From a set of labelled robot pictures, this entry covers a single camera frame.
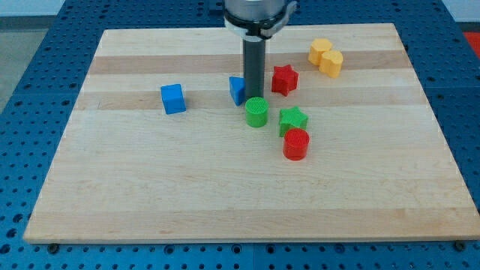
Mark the blue triangle block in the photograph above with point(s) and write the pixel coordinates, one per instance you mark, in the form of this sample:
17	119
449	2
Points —
237	89

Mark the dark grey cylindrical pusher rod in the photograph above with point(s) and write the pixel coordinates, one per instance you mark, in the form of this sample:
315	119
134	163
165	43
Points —
254	68

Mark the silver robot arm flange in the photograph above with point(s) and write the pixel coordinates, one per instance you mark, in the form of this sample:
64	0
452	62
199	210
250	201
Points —
257	20

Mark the blue cube block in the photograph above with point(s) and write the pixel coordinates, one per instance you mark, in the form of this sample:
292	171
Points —
173	99

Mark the green cylinder block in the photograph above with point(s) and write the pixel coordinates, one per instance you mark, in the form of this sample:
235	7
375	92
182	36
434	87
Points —
256	112

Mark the green star block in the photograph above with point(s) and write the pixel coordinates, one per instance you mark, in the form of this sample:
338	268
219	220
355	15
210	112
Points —
290	118

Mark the red cylinder block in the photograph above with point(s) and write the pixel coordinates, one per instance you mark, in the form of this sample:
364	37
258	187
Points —
295	144

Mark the red star block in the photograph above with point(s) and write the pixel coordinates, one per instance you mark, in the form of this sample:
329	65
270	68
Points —
284	80

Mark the wooden board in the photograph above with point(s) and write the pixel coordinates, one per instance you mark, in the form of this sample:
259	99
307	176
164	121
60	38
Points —
378	168

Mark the yellow heart block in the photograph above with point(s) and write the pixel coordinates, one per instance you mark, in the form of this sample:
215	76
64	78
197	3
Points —
331	63

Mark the yellow hexagon block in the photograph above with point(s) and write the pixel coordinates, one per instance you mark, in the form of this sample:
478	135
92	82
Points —
317	48

